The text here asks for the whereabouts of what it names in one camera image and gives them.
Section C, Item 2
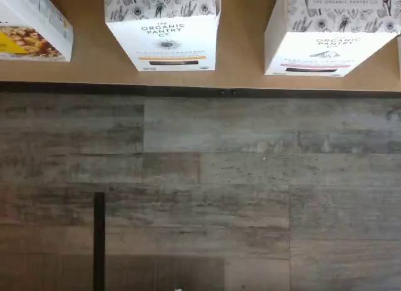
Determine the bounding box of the white box yellow strip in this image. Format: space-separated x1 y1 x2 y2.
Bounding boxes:
104 0 222 72

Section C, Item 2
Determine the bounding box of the white box pink strip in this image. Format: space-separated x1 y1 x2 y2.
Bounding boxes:
264 0 401 76

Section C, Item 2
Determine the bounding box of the wooden shelf board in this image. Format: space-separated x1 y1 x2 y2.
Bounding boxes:
0 0 401 92

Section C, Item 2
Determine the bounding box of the black metal shelving unit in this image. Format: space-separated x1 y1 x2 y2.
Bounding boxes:
0 81 401 100

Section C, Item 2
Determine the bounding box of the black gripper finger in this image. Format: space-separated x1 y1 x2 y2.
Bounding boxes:
93 192 106 291

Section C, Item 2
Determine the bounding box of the white yellow granola box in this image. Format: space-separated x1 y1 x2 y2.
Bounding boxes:
0 0 74 63

